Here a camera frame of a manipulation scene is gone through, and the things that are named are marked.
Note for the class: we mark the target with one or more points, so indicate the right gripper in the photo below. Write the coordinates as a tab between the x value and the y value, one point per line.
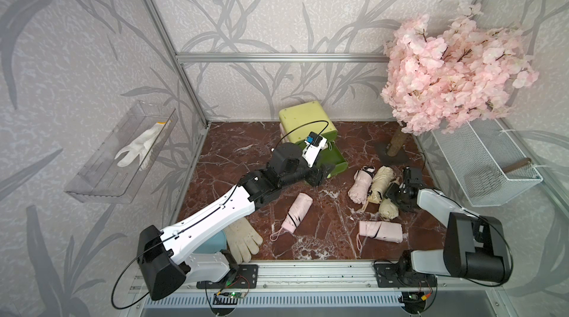
390	194

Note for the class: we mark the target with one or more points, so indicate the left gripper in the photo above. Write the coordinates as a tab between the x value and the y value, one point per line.
317	175

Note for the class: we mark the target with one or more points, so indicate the cream umbrella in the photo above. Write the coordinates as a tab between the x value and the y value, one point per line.
388	210
379	186

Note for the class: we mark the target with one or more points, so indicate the green drawer cabinet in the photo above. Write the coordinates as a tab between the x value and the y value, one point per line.
298	121

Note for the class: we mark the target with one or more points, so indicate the green bottom drawer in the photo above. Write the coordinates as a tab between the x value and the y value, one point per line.
335	161

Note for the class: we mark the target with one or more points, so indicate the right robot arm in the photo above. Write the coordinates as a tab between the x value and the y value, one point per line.
475	247

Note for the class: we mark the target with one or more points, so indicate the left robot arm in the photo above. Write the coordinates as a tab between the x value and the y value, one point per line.
163	254

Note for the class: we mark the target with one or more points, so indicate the pink umbrella left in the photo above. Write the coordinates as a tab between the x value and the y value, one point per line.
295	215

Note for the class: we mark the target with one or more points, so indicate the pink umbrella front right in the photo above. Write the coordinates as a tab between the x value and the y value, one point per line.
383	231

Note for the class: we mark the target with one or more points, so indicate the pink umbrella by cabinet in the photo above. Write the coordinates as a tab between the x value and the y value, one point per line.
362	182

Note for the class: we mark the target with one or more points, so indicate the brush in basket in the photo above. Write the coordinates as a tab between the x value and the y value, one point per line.
485	180

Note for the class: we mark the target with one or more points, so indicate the white work glove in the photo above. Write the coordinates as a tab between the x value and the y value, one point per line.
243	240

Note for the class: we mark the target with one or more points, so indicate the blue dustpan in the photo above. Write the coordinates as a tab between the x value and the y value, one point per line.
215	244

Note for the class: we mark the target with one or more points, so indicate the pink cherry blossom tree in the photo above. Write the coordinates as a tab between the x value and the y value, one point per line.
464	74

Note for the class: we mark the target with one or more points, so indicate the white glove on shelf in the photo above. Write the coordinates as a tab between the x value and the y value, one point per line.
141	148

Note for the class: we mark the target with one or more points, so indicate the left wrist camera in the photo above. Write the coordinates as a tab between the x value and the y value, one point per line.
315	143

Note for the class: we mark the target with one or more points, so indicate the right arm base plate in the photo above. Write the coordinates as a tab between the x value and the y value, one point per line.
394	276

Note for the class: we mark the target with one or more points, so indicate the white wire basket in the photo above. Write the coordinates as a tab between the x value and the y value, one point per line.
485	142

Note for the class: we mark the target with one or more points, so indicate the aluminium front rail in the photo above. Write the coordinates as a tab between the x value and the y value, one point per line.
322	276

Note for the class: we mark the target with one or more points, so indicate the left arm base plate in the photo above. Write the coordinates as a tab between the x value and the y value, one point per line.
244	277

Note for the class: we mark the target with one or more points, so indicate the clear acrylic wall shelf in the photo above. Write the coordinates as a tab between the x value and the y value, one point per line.
118	168

